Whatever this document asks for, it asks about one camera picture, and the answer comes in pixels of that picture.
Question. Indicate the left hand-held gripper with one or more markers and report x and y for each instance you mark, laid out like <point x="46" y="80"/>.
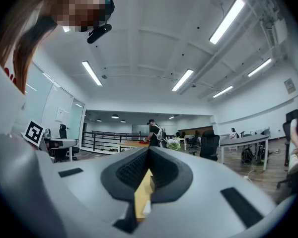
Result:
<point x="34" y="133"/>

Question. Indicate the black head-worn camera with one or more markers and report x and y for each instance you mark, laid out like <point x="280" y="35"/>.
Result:
<point x="99" y="33"/>

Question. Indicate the fluorescent ceiling light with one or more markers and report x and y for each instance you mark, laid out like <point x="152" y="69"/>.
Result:
<point x="222" y="91"/>
<point x="182" y="80"/>
<point x="260" y="67"/>
<point x="227" y="20"/>
<point x="92" y="73"/>

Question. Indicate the white desk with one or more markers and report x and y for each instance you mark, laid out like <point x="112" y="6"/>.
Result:
<point x="67" y="142"/>

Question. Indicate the red cloth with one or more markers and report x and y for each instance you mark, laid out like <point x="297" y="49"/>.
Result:
<point x="142" y="141"/>

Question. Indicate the black metal railing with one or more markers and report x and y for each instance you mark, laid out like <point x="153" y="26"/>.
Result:
<point x="109" y="140"/>

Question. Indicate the black backpack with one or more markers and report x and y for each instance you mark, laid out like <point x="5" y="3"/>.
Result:
<point x="247" y="155"/>
<point x="261" y="153"/>

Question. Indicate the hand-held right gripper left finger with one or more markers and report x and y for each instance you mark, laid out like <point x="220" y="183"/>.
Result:
<point x="84" y="182"/>

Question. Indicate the grey curved desk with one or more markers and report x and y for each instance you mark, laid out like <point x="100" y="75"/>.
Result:
<point x="243" y="140"/>

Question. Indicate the person's white printed shirt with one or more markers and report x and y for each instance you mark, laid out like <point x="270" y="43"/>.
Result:
<point x="2" y="103"/>

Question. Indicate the wooden work table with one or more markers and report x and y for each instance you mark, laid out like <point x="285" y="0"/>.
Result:
<point x="131" y="144"/>

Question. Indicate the white flower bunch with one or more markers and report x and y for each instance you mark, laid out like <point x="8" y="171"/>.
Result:
<point x="173" y="144"/>

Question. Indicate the wall poster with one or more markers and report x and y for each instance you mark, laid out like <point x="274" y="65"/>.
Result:
<point x="289" y="85"/>

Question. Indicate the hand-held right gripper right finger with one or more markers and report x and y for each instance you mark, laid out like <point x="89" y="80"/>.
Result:
<point x="208" y="182"/>

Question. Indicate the white paper notice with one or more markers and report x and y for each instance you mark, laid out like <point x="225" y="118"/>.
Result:
<point x="60" y="114"/>

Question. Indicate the white air conditioner unit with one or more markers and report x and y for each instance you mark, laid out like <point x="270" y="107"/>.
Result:
<point x="275" y="31"/>

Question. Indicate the person's head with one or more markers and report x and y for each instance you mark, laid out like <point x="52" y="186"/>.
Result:
<point x="84" y="6"/>

